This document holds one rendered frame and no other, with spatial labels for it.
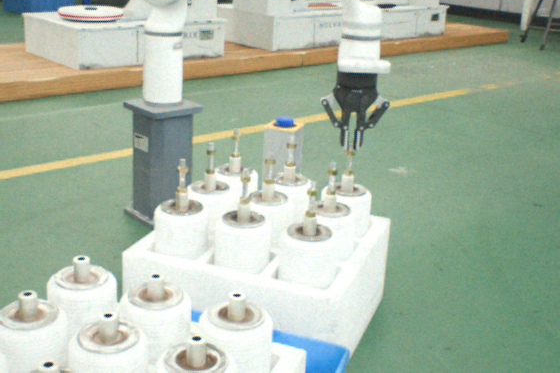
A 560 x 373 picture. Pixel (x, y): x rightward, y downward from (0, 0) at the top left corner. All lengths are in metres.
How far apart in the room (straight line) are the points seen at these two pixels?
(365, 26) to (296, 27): 2.80
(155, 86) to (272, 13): 2.33
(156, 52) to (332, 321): 0.86
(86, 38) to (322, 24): 1.46
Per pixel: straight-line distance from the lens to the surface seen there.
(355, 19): 1.37
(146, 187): 1.89
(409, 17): 4.87
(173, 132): 1.85
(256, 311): 1.01
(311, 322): 1.24
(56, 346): 1.00
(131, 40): 3.53
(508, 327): 1.61
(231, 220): 1.29
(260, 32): 4.14
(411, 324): 1.55
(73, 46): 3.45
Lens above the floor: 0.74
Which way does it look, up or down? 18 degrees down
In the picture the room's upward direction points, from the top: 2 degrees clockwise
